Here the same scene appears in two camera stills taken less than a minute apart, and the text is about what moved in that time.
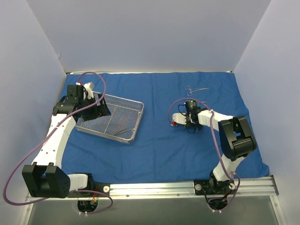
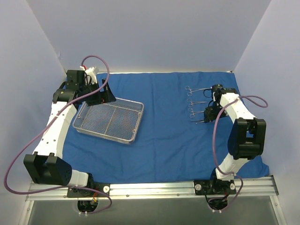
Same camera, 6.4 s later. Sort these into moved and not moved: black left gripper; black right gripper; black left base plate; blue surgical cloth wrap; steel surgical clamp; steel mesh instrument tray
Moved: black left gripper; black right gripper
Not moved: blue surgical cloth wrap; steel mesh instrument tray; black left base plate; steel surgical clamp
